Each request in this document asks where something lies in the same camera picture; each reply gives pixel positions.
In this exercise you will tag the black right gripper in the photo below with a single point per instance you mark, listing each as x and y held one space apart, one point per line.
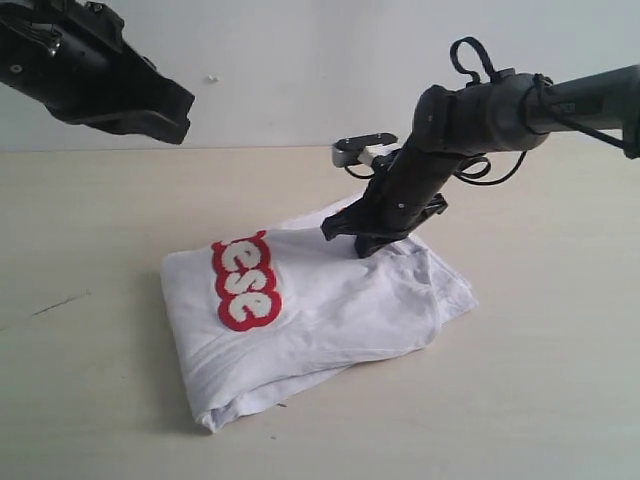
399 204

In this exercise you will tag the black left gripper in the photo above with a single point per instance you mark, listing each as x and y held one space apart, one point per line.
72 58

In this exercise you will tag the white t-shirt red lettering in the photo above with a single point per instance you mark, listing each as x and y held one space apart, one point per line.
259 318

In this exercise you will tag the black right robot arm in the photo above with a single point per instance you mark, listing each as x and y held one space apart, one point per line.
453 129

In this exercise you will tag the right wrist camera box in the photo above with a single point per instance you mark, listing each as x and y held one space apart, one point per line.
355 150

